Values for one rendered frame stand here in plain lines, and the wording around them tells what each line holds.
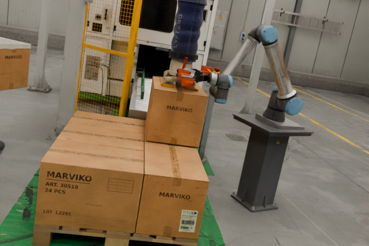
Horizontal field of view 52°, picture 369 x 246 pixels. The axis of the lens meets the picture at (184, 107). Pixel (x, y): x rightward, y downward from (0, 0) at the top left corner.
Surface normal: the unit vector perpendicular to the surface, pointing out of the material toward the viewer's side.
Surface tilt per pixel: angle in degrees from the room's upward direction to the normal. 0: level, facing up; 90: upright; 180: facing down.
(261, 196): 90
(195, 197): 90
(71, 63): 89
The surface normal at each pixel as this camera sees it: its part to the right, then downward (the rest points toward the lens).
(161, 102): 0.10, 0.23
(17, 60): 0.92, 0.23
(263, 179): 0.49, 0.27
